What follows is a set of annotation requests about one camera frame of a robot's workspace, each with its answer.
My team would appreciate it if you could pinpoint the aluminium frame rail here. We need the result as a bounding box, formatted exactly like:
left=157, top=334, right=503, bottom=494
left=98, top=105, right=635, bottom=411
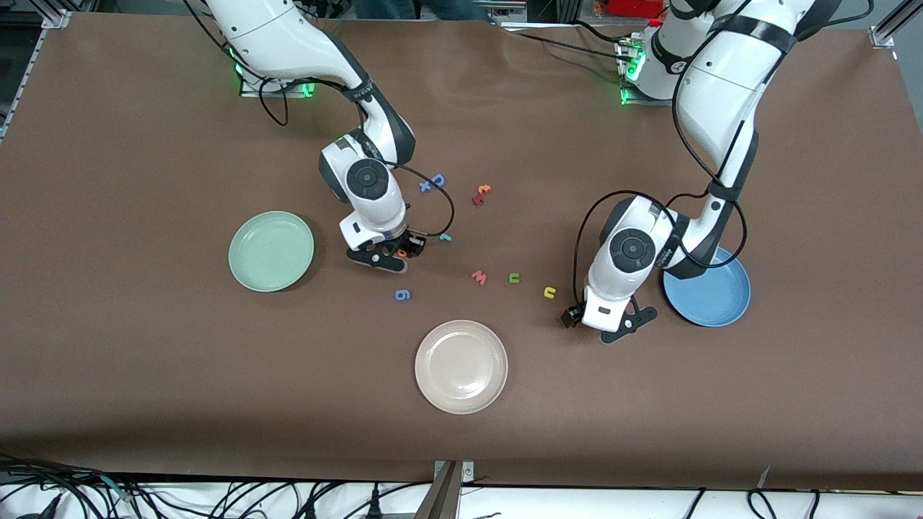
left=0, top=7, right=73, bottom=141
left=869, top=0, right=923, bottom=50

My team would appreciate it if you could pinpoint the beige plate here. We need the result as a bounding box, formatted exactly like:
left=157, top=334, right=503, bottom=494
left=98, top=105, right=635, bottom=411
left=415, top=320, right=509, bottom=415

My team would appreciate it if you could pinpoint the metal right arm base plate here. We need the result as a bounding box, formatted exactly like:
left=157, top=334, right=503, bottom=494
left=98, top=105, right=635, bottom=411
left=238, top=65, right=319, bottom=99

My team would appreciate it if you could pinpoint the person in blue jeans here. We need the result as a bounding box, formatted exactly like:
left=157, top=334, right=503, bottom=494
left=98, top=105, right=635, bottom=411
left=353, top=0, right=491, bottom=21

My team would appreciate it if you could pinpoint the light green plate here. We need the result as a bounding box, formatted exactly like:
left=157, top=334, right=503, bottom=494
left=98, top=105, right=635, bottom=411
left=228, top=210, right=316, bottom=293

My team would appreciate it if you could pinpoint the black base cable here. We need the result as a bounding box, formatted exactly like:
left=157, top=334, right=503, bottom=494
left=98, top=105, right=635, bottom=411
left=505, top=29, right=628, bottom=58

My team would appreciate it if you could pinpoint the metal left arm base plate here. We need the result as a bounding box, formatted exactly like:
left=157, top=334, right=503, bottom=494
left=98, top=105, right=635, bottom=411
left=619, top=32, right=697, bottom=107

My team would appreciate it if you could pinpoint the brown table cover mat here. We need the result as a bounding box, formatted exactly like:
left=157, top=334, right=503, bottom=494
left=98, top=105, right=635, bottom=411
left=0, top=13, right=923, bottom=491

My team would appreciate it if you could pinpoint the aluminium bracket profile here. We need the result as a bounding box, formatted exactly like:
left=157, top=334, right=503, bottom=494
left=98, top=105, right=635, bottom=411
left=412, top=460, right=475, bottom=519

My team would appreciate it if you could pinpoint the red box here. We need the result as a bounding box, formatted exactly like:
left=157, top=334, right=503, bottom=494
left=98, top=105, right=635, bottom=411
left=608, top=0, right=668, bottom=19

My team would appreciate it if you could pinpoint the blue plate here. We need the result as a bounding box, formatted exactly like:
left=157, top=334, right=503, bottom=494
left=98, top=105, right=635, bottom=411
left=663, top=249, right=752, bottom=328

